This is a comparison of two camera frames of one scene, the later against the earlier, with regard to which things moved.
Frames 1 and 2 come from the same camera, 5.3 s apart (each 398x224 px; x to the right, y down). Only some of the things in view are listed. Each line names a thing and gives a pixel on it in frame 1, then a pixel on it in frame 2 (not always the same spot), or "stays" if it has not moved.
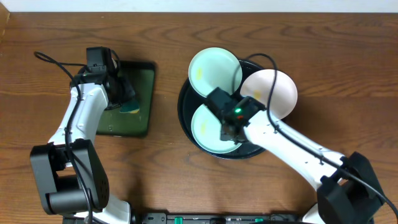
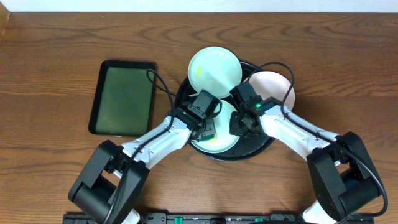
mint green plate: [213, 68] stays
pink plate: [258, 86] stays
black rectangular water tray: [111, 121] stays
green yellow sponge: [130, 106] → [209, 138]
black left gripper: [123, 93] → [208, 131]
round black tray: [189, 101] stays
